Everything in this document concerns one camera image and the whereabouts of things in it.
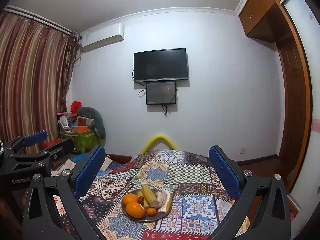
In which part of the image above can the peeled pink pomelo segment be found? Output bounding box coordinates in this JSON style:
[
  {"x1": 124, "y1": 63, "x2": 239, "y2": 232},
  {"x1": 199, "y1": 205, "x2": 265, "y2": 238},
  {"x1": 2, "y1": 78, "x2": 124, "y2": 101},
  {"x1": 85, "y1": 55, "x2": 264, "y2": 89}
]
[{"x1": 155, "y1": 191, "x2": 166, "y2": 210}]

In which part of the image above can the striped brown curtain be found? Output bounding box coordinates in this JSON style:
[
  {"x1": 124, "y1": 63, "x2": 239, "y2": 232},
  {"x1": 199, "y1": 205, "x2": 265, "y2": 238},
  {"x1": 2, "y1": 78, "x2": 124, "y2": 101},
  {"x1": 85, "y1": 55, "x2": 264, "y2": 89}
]
[{"x1": 1, "y1": 12, "x2": 80, "y2": 142}]

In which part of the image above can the red box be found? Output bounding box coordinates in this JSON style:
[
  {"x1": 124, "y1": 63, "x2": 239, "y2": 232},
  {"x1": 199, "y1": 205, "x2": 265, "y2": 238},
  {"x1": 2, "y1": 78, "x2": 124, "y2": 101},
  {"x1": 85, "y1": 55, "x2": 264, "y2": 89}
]
[{"x1": 41, "y1": 139, "x2": 63, "y2": 149}]

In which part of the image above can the colourful patchwork bedspread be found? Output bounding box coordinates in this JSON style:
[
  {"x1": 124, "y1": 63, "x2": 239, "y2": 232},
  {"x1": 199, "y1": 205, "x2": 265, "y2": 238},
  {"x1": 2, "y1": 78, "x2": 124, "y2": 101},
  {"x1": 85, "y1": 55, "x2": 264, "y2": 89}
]
[{"x1": 52, "y1": 149, "x2": 251, "y2": 240}]

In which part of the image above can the medium mandarin orange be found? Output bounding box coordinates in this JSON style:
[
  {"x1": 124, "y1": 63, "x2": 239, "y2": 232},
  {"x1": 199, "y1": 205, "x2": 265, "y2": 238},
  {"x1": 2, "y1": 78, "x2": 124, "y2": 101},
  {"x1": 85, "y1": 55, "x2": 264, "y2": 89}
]
[{"x1": 122, "y1": 193, "x2": 138, "y2": 206}]

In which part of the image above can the black wall television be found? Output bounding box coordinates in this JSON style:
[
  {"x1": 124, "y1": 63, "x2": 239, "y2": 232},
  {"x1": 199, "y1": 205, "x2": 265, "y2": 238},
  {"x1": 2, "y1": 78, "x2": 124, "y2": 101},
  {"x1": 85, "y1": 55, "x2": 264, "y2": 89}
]
[{"x1": 133, "y1": 48, "x2": 189, "y2": 82}]

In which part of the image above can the white air conditioner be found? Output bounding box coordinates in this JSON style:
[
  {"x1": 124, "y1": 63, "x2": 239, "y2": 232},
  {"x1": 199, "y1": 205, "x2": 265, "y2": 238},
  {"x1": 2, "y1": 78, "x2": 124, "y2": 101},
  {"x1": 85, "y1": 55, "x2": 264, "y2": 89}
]
[{"x1": 82, "y1": 23, "x2": 124, "y2": 53}]

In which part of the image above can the dark red grape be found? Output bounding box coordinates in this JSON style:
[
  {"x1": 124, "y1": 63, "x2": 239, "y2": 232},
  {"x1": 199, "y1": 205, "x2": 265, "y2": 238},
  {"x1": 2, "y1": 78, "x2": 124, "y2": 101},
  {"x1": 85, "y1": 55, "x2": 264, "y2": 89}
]
[{"x1": 137, "y1": 196, "x2": 144, "y2": 206}]

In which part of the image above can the large orange with sticker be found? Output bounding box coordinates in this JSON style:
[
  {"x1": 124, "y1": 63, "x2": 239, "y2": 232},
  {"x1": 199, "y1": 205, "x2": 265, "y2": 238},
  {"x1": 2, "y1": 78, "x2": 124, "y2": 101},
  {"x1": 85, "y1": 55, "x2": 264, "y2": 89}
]
[{"x1": 125, "y1": 202, "x2": 145, "y2": 219}]

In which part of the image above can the small black wall monitor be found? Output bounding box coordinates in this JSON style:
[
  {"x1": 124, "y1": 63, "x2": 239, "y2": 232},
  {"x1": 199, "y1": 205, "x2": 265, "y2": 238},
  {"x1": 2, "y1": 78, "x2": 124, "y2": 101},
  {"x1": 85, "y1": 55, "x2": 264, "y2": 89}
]
[{"x1": 146, "y1": 81, "x2": 177, "y2": 105}]

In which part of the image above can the yellow curved object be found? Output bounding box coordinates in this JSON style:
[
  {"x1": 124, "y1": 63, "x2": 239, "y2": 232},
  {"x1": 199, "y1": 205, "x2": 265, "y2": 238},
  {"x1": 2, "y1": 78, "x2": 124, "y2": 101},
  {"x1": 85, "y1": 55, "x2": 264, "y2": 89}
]
[{"x1": 140, "y1": 134, "x2": 178, "y2": 154}]

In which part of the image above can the wooden wardrobe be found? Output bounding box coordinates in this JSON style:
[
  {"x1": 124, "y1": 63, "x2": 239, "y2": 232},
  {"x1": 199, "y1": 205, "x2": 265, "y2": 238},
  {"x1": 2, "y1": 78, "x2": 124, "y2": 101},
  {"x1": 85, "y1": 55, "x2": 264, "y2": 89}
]
[{"x1": 237, "y1": 0, "x2": 312, "y2": 192}]

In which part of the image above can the purple ceramic plate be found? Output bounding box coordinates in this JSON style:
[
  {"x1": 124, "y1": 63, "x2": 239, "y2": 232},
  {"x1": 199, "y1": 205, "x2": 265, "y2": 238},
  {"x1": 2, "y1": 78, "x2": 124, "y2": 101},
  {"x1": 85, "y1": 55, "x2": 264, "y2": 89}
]
[{"x1": 120, "y1": 187, "x2": 172, "y2": 223}]

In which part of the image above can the small mandarin orange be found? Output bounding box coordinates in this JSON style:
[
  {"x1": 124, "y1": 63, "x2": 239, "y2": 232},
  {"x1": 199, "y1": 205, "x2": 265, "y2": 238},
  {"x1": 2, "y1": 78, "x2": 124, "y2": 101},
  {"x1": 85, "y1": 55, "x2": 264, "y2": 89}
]
[{"x1": 146, "y1": 207, "x2": 157, "y2": 217}]

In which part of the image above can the green storage bag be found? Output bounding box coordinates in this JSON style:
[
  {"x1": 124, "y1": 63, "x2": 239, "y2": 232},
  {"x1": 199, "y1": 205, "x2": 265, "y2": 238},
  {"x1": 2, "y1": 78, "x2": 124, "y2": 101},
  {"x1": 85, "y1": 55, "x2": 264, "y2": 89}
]
[{"x1": 60, "y1": 129, "x2": 100, "y2": 154}]

